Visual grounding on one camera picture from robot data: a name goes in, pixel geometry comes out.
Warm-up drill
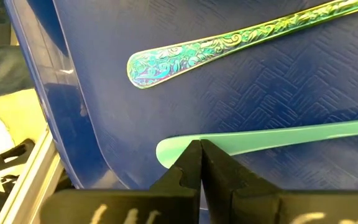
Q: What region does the mint green plastic utensil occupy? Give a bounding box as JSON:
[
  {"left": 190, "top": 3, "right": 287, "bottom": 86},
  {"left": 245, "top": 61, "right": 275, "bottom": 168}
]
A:
[{"left": 155, "top": 118, "right": 358, "bottom": 169}]

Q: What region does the aluminium table frame rail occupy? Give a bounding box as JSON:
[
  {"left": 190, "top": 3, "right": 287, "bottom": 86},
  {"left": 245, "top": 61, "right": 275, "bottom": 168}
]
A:
[{"left": 0, "top": 127, "right": 65, "bottom": 224}]

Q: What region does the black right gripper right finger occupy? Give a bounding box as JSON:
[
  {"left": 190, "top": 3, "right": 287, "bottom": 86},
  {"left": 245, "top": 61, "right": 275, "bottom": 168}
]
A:
[{"left": 201, "top": 139, "right": 282, "bottom": 224}]

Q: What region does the iridescent engraved metal spoon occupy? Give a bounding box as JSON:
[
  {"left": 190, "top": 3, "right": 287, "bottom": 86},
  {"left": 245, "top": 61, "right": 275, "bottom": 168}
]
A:
[{"left": 126, "top": 0, "right": 358, "bottom": 90}]

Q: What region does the black mounting bracket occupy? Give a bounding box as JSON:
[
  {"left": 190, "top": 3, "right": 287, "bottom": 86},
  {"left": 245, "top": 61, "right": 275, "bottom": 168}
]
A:
[{"left": 0, "top": 138, "right": 36, "bottom": 179}]

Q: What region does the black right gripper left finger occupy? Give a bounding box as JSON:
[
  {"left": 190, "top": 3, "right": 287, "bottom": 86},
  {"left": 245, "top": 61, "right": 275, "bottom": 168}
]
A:
[{"left": 149, "top": 139, "right": 203, "bottom": 224}]

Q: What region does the blue plastic tray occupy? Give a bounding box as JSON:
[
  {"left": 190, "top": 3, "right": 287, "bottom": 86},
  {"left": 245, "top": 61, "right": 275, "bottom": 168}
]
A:
[{"left": 4, "top": 0, "right": 358, "bottom": 224}]

